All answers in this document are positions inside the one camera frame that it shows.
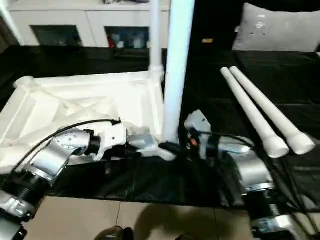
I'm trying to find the black work mat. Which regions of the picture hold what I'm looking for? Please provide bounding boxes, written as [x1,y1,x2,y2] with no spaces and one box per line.
[0,44,320,210]

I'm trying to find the white cabinet with glass doors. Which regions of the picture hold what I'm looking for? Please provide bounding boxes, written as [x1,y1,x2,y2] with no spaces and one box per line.
[0,0,174,50]

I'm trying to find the dark left robot foot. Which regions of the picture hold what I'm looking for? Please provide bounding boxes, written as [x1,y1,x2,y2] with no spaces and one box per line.
[92,226,135,240]

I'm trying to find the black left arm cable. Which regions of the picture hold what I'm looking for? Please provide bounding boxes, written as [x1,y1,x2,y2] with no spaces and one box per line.
[9,117,123,174]

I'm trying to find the white plastic table top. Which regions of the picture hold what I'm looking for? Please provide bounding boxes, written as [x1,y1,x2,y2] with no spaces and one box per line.
[0,70,179,174]

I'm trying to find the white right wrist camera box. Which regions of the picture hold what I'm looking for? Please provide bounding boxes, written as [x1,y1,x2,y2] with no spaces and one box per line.
[183,109,212,136]

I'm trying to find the white plastic table leg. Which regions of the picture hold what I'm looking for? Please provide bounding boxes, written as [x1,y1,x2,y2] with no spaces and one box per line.
[148,0,165,82]
[160,0,196,147]
[228,65,317,156]
[219,67,291,160]

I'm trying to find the grey cushion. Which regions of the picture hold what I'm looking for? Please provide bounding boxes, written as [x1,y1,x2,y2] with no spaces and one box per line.
[232,2,320,54]

